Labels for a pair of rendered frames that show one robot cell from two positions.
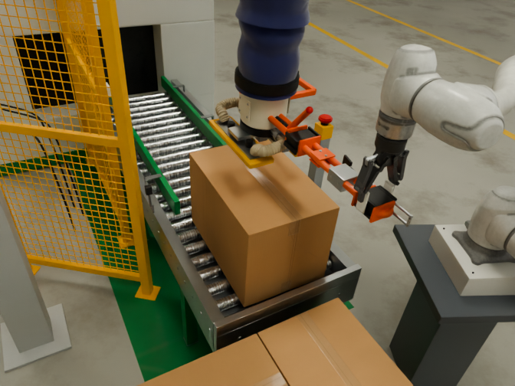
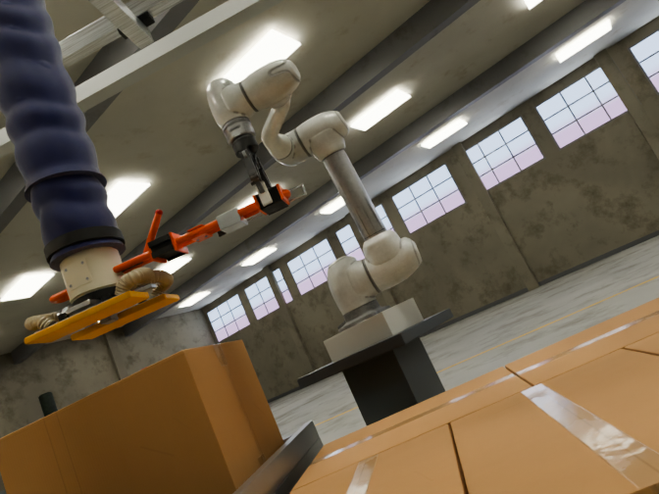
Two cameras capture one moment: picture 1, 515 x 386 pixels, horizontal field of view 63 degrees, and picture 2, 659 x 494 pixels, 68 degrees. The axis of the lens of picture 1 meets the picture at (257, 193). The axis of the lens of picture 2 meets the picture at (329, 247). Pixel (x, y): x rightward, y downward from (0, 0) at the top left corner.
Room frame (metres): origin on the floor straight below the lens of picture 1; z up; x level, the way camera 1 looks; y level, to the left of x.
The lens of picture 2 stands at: (0.00, 0.72, 0.79)
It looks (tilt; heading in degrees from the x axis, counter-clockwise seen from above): 11 degrees up; 308
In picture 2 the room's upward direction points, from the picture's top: 25 degrees counter-clockwise
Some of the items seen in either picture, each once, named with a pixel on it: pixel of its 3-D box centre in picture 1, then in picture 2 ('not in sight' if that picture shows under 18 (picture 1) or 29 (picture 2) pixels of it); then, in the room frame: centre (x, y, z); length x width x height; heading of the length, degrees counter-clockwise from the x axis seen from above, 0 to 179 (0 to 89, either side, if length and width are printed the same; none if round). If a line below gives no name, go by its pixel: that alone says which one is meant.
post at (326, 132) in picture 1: (310, 203); not in sight; (1.89, -0.31, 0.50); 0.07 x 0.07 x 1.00; 31
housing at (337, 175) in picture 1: (342, 177); (231, 221); (1.04, -0.25, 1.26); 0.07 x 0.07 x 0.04; 32
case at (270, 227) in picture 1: (256, 214); (153, 450); (1.45, 0.00, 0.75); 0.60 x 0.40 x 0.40; 30
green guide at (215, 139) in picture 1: (205, 122); not in sight; (2.58, 0.39, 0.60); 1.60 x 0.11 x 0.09; 31
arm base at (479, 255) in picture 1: (483, 238); (359, 316); (1.26, -0.90, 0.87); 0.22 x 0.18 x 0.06; 10
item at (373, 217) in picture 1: (372, 203); (271, 199); (0.92, -0.32, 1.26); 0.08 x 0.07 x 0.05; 32
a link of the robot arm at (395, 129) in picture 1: (395, 123); (239, 133); (0.93, -0.32, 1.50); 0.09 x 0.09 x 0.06
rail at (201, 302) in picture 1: (136, 181); not in sight; (1.97, 0.71, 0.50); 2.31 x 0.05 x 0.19; 31
